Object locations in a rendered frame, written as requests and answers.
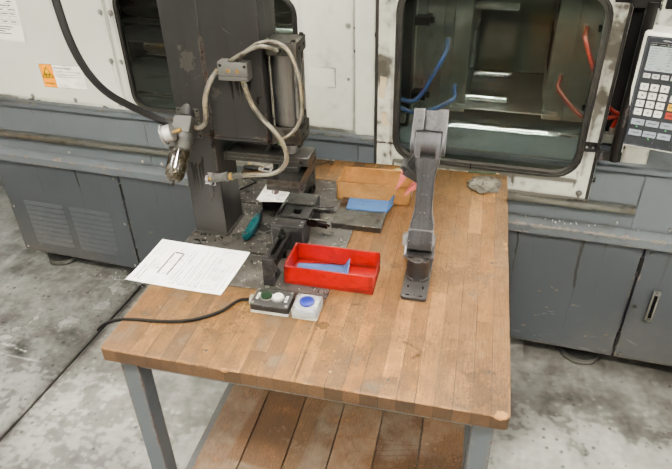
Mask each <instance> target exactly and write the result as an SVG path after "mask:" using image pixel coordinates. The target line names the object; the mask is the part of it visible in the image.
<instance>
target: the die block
mask: <svg viewBox="0 0 672 469"><path fill-rule="evenodd" d="M320 217H321V214H320V213H314V211H313V212H312V214H311V216H310V217H309V218H315V219H320ZM309 227H315V226H307V223H306V225H305V227H304V229H303V231H302V230H293V229H284V228H283V229H284V230H288V231H290V232H291V241H290V243H289V245H288V247H287V249H290V250H292V249H293V247H294V245H295V243H296V242H299V243H307V244H308V242H309V240H310V238H309ZM279 231H280V228H275V227H271V235H272V243H273V242H274V240H275V238H276V237H277V235H278V233H279Z"/></svg>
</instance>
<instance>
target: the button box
mask: <svg viewBox="0 0 672 469"><path fill-rule="evenodd" d="M265 291H269V292H271V293H272V297H271V298H270V299H262V298H261V294H262V293H263V292H265ZM275 293H282V294H283V296H284V298H283V299H282V300H281V301H274V300H273V295H274V294H275ZM240 301H249V304H250V309H251V312H255V313H262V314H269V315H276V316H282V317H289V315H290V313H291V309H292V306H293V304H294V302H295V293H293V292H286V291H279V290H271V289H264V288H258V289H257V291H256V292H255V294H254V295H253V294H251V295H250V297H244V298H239V299H237V300H235V301H233V302H232V303H230V304H229V305H227V306H226V307H224V308H222V309H220V310H218V311H216V312H213V313H210V314H206V315H203V316H199V317H195V318H189V319H177V320H161V319H145V318H116V319H111V320H108V321H106V322H104V323H102V324H101V325H100V326H99V327H98V328H97V329H96V330H97V331H100V329H101V328H102V327H104V326H105V325H107V324H110V323H113V322H119V321H122V320H123V321H141V322H153V323H184V322H192V321H197V320H201V319H205V318H208V317H211V316H214V315H217V314H220V313H222V312H224V311H226V310H227V309H229V308H230V307H231V306H233V305H235V304H236V303H238V302H240Z"/></svg>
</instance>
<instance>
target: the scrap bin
mask: <svg viewBox="0 0 672 469"><path fill-rule="evenodd" d="M349 258H350V265H349V272H348V274H347V273H340V272H332V271H324V270H316V269H309V268H301V267H297V265H298V263H318V264H337V265H345V264H346V262H347V261H348V260H349ZM283 267H284V279H285V283H288V284H295V285H302V286H310V287H317V288H324V289H332V290H339V291H347V292H354V293H361V294H369V295H373V292H374V288H375V285H376V281H377V278H378V274H379V271H380V252H374V251H365V250H357V249H349V248H340V247H332V246H324V245H315V244H307V243H299V242H296V243H295V245H294V247H293V249H292V251H291V253H290V255H289V257H288V258H287V260H286V262H285V264H284V266H283Z"/></svg>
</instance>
